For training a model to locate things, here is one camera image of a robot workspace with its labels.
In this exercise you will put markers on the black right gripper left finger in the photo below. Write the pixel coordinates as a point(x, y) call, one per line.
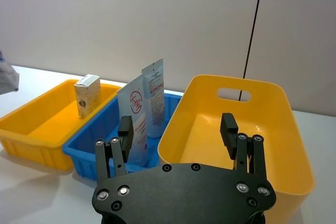
point(126, 134)

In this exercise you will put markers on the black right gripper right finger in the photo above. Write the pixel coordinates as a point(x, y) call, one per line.
point(229, 132)

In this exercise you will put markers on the white tube with red circle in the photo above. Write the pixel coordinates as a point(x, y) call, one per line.
point(132, 103)

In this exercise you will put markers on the blue ribbed plastic bin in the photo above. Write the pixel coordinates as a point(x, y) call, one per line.
point(86, 142)

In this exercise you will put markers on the white tube with grey print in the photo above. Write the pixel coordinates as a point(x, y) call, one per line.
point(155, 90)

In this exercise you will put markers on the small beige carton box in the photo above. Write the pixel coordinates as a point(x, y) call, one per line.
point(88, 98)

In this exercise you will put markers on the yellow ribbed plastic bin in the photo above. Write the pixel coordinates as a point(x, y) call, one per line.
point(39, 121)

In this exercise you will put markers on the grey crumpled bag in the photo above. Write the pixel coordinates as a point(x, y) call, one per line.
point(6, 77)

